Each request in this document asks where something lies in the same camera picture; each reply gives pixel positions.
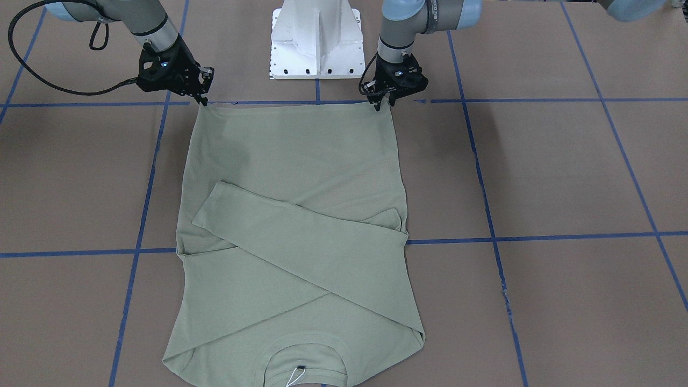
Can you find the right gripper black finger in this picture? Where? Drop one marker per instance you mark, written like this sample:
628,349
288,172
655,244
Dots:
201,96

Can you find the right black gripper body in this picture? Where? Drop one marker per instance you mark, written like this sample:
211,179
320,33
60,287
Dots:
183,63

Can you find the green long-sleeve shirt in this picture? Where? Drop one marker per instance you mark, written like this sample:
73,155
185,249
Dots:
292,234

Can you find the white paper hang tag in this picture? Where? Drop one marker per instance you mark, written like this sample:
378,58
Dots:
296,375

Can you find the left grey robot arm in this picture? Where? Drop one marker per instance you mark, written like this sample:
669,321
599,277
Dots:
512,63

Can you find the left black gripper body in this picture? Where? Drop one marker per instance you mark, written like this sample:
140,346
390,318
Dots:
384,73

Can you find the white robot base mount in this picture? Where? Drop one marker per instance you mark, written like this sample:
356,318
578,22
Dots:
316,40

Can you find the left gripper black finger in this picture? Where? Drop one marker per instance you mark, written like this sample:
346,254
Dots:
376,98

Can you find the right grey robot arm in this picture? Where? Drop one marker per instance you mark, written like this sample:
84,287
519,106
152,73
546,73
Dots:
147,21

